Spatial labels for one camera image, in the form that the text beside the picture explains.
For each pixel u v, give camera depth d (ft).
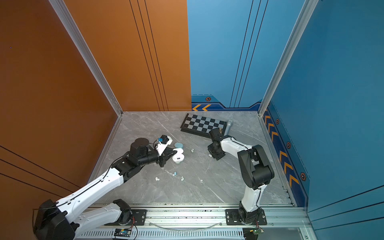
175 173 2.88
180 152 2.43
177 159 2.38
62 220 1.26
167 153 2.24
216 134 2.54
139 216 2.43
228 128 3.53
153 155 2.14
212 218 2.47
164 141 2.07
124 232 2.36
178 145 3.14
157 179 2.79
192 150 3.17
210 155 3.08
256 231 2.29
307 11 2.32
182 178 2.80
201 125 3.55
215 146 2.33
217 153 2.85
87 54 2.82
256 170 1.60
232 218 2.38
